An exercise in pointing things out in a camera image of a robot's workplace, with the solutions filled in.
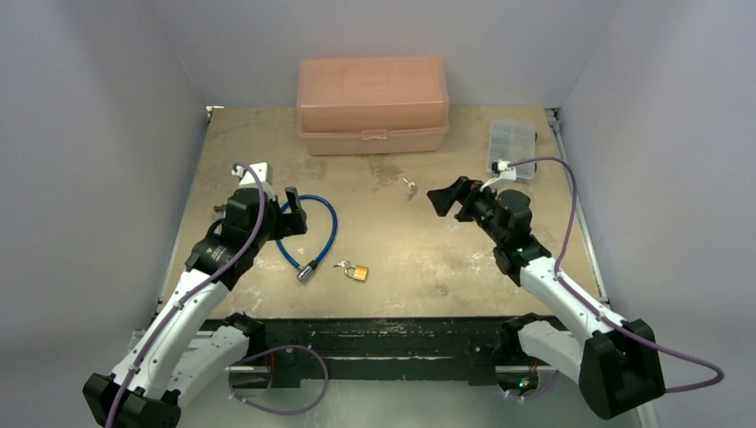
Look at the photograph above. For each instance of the brass padlock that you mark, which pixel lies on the brass padlock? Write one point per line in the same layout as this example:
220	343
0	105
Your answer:
358	273

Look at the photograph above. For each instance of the blue cable lock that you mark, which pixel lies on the blue cable lock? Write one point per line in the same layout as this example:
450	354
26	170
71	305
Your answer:
307	253

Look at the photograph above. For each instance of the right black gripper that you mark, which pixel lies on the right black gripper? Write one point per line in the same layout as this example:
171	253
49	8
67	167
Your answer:
464	200

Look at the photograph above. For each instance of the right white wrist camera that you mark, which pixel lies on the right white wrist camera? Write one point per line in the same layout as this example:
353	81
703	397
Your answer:
503	172

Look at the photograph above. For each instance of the clear plastic organizer box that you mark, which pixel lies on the clear plastic organizer box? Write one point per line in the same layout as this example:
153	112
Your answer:
510	140

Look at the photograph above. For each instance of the small silver keys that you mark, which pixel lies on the small silver keys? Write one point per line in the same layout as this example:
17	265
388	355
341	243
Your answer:
412	188

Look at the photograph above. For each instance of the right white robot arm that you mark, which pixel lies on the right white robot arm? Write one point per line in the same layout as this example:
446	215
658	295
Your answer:
598	349

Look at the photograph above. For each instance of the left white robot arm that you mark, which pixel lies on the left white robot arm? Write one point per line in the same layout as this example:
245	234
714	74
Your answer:
161	374

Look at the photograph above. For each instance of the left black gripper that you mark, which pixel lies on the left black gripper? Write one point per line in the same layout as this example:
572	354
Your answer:
288	224

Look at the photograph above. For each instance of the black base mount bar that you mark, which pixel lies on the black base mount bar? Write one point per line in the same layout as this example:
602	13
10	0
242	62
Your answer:
437	349

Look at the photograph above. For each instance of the pink plastic toolbox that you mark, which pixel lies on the pink plastic toolbox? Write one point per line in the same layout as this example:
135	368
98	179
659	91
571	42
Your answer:
380	105

